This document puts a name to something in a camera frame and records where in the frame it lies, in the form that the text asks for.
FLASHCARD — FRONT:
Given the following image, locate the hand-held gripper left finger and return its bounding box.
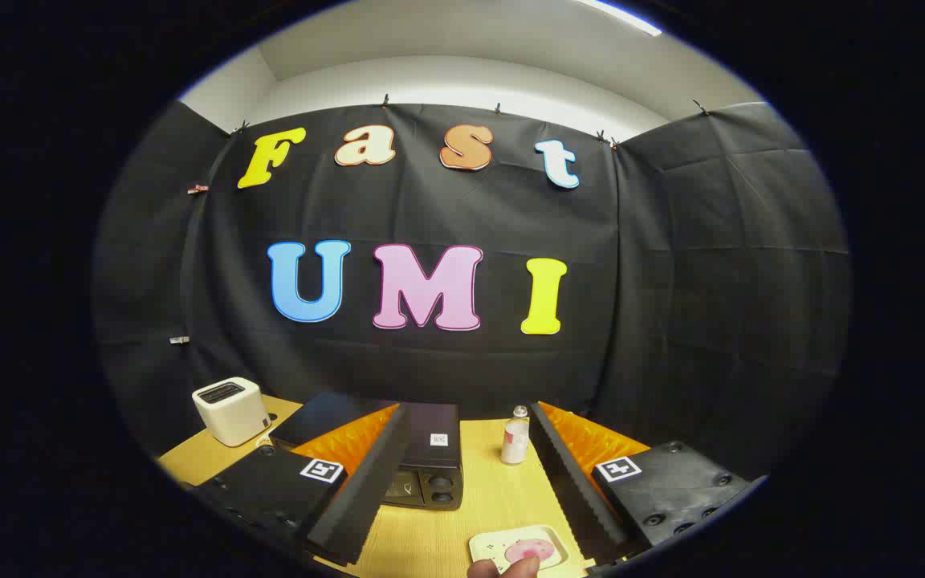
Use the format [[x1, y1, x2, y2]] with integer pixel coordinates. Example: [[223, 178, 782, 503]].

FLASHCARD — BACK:
[[189, 401, 414, 567]]

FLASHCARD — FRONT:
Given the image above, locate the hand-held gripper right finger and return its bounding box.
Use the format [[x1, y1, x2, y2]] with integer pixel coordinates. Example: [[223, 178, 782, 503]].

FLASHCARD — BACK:
[[528, 400, 754, 567]]

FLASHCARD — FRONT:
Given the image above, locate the toaster oven glass door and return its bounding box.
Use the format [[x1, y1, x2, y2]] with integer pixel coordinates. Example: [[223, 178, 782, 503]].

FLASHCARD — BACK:
[[385, 470, 425, 507]]

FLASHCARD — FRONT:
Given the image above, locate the pink round food slice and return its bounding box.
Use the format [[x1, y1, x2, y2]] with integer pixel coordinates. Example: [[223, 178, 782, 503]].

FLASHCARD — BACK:
[[504, 539, 557, 565]]

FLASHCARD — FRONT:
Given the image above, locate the black toaster oven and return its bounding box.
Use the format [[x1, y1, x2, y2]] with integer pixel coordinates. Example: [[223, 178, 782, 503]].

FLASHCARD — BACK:
[[268, 391, 464, 511]]

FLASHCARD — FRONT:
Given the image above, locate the cream rectangular tray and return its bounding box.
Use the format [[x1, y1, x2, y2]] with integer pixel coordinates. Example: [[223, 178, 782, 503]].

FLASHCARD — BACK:
[[468, 524, 570, 575]]

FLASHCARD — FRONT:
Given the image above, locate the white slot toaster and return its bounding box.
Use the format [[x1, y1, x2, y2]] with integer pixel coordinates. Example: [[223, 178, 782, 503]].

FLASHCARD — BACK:
[[192, 377, 272, 448]]

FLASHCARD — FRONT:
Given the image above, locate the clear bottle with pink label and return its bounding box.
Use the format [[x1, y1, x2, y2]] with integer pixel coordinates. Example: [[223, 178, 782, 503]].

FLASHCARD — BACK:
[[500, 405, 530, 466]]

